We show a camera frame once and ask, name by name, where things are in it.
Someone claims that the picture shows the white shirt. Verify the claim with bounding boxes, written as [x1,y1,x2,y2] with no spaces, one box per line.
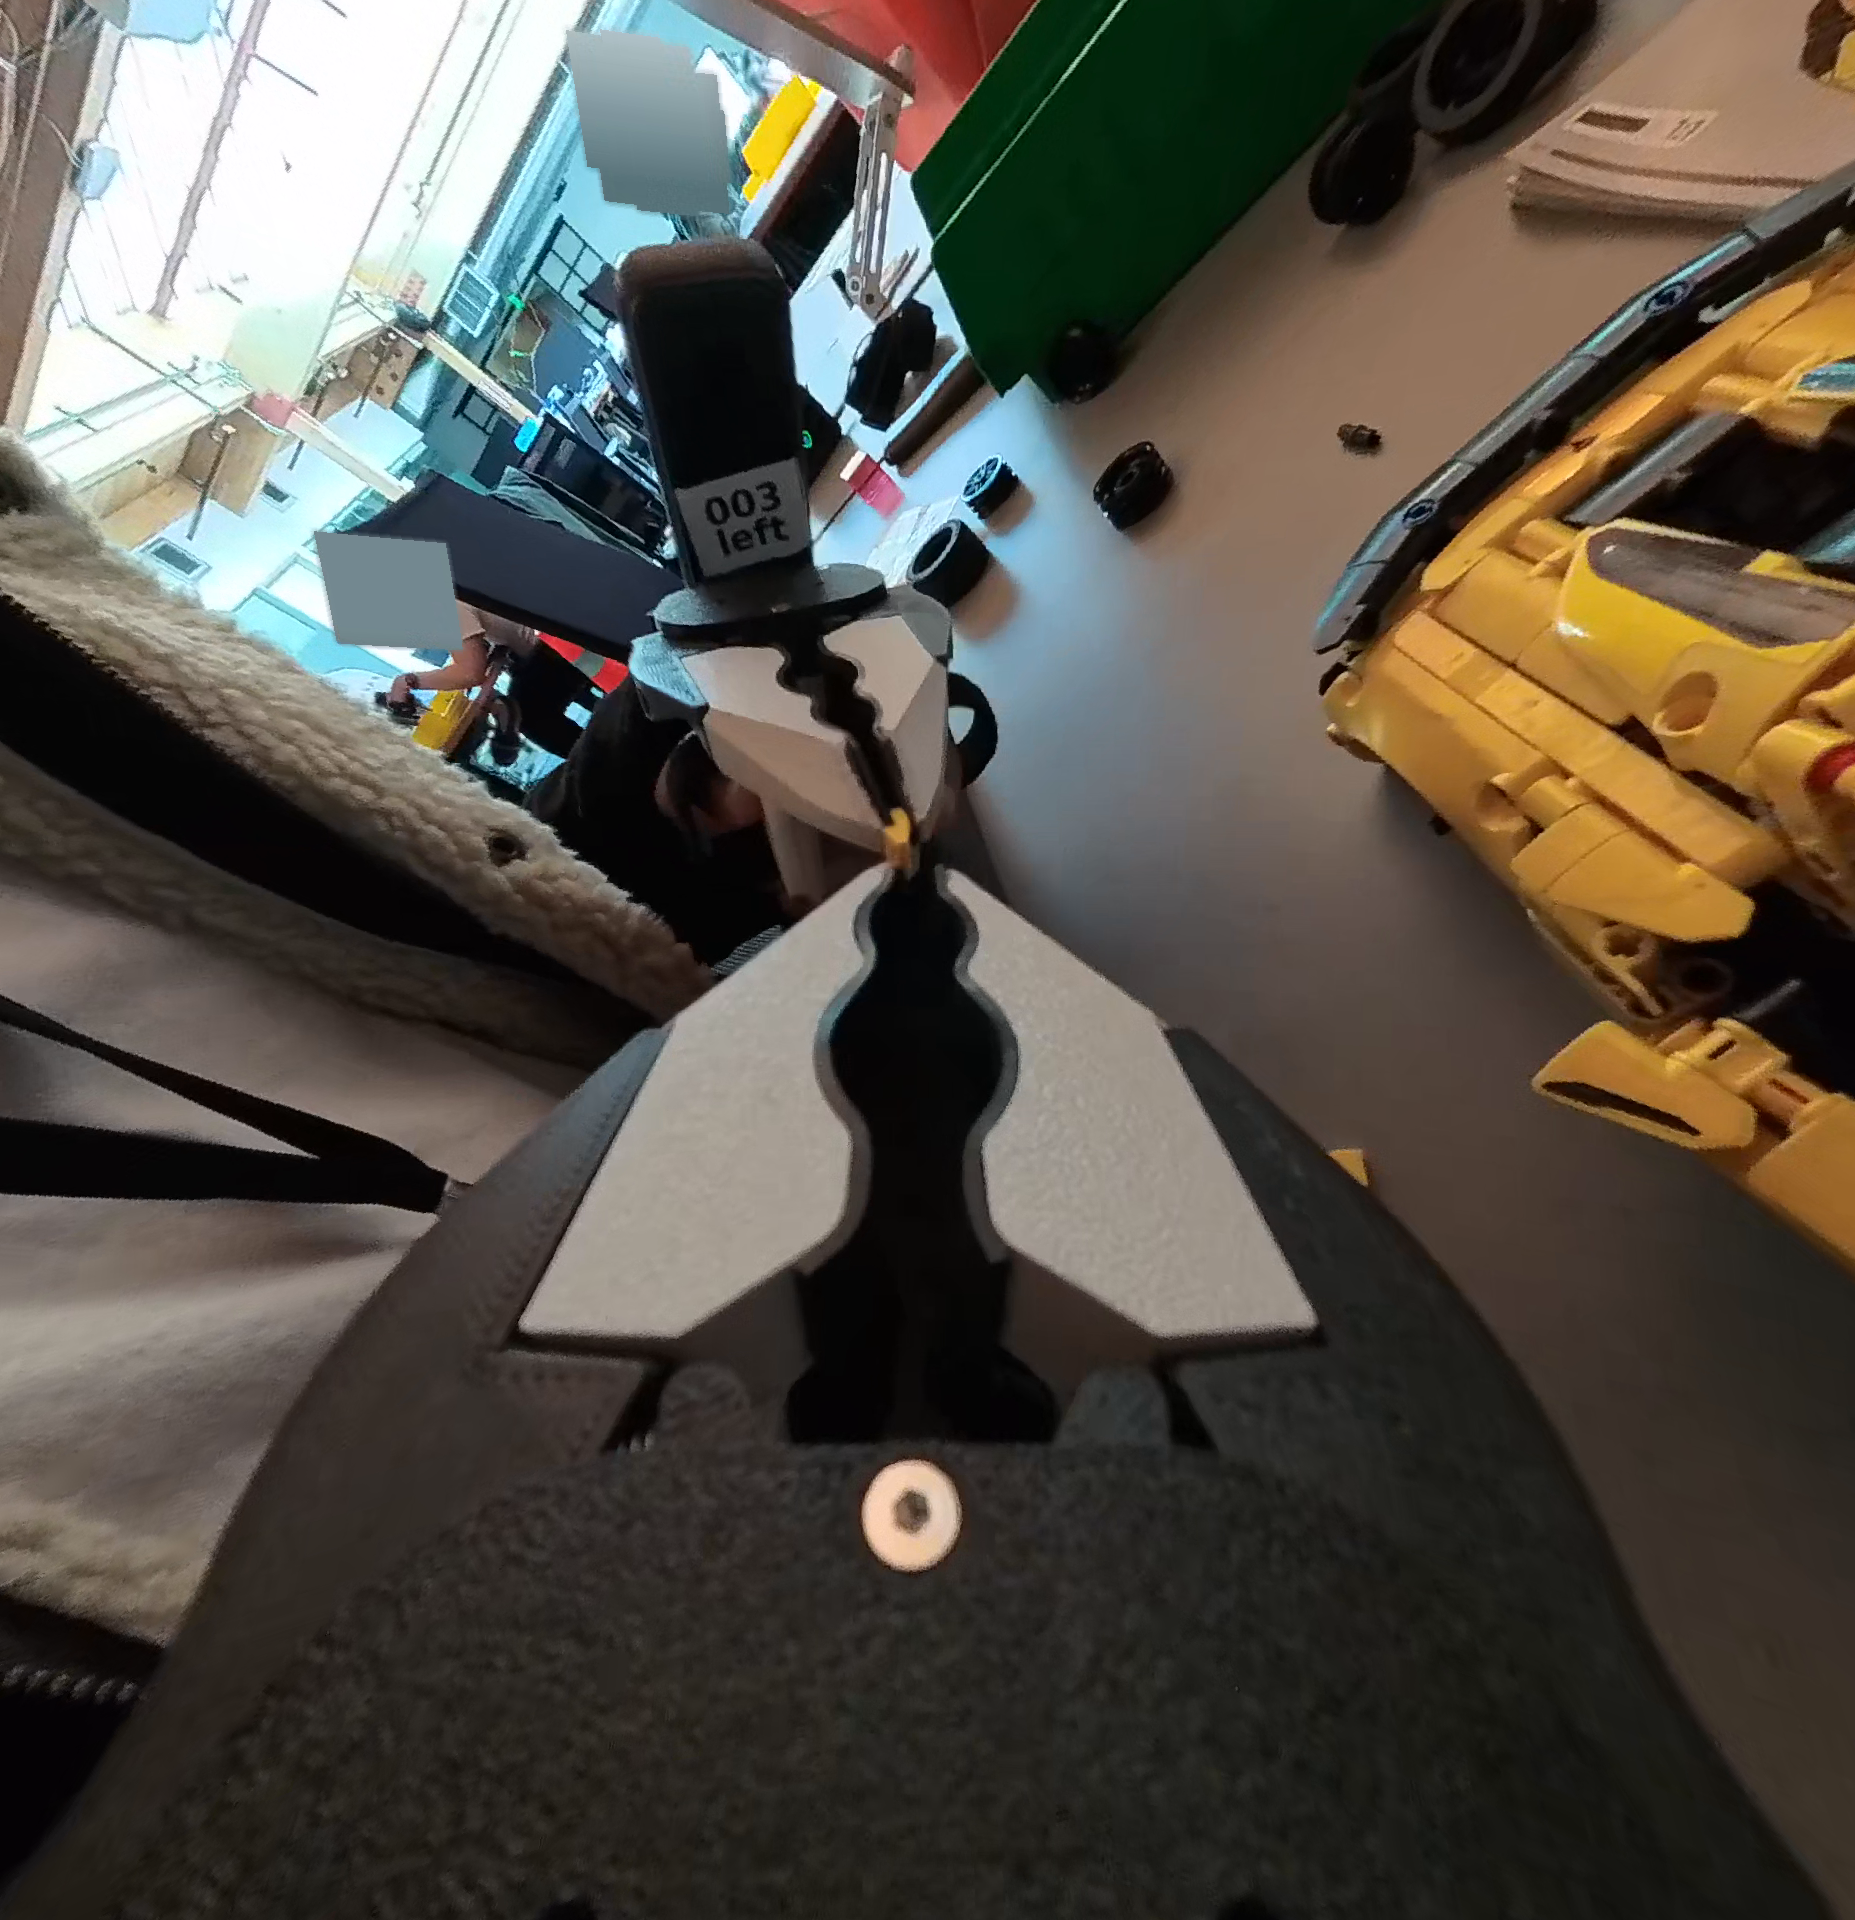
[0,855,630,1652]

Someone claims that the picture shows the person's left forearm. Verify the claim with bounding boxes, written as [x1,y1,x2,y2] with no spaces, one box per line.
[531,676,795,970]

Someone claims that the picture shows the black toy wheel rim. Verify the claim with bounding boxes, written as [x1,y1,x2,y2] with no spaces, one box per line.
[1092,440,1178,531]

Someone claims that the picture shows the small pale paper sheet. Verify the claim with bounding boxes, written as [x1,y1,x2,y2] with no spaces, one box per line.
[864,502,951,582]

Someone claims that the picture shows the red fabric bin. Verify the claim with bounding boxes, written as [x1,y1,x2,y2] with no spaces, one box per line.
[763,0,1050,174]

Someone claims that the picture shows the person's left hand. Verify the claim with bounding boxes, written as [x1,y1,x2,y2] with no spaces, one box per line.
[660,743,765,848]

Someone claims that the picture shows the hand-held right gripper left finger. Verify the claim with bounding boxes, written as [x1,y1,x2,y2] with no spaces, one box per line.
[516,865,915,1445]

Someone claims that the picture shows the brown cylinder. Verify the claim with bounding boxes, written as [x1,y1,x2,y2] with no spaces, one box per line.
[878,348,992,471]

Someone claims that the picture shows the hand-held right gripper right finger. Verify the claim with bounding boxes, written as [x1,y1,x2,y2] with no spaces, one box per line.
[928,871,1318,1445]

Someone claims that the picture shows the black toy tyre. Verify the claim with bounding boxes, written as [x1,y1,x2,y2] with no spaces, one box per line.
[1305,106,1421,230]
[908,520,998,600]
[1406,0,1602,147]
[1044,317,1127,406]

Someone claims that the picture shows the grey desk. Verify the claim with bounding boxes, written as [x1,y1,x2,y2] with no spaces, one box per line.
[778,0,1855,1920]

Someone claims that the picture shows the yellow toy brick car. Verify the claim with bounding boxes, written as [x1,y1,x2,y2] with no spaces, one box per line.
[1314,166,1855,1295]

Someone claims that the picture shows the black office chair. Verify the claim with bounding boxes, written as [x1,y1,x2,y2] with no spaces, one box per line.
[332,472,687,664]

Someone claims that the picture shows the green plastic bin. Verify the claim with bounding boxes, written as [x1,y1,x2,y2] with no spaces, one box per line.
[912,0,1446,404]

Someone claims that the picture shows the white slatted stand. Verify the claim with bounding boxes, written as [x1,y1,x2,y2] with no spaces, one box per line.
[842,43,917,320]

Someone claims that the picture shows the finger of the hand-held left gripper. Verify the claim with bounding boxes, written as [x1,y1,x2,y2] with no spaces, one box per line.
[829,607,951,833]
[693,644,898,856]

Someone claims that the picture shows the open instruction booklet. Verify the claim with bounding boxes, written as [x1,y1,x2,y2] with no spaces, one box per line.
[1508,0,1855,227]

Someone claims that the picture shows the black angular object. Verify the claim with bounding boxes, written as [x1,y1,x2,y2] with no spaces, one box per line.
[844,296,938,432]

